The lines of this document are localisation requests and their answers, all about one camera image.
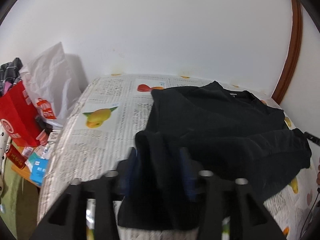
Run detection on blue booklet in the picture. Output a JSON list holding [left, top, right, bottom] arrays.
[[30, 158, 49, 186]]

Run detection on brown wooden door frame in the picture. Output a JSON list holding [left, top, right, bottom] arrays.
[[272, 0, 303, 104]]

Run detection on white plastic shopping bag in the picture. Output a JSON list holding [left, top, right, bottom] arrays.
[[20, 42, 81, 129]]

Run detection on red flat box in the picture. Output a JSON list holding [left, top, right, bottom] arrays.
[[5, 144, 26, 170]]

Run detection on black sweatshirt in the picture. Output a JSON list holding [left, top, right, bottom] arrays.
[[118, 82, 312, 230]]

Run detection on person's right hand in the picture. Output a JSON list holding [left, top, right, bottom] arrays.
[[316, 164, 320, 186]]

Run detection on red paper bag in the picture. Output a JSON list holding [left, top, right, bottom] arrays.
[[0, 81, 43, 147]]

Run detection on plaid cloth in bag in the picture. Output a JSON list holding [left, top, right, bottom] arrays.
[[0, 57, 23, 96]]

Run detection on fruit print tablecloth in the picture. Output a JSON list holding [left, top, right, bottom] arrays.
[[37, 74, 317, 239]]

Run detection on black cable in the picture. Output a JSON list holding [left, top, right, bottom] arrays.
[[299, 189, 320, 238]]

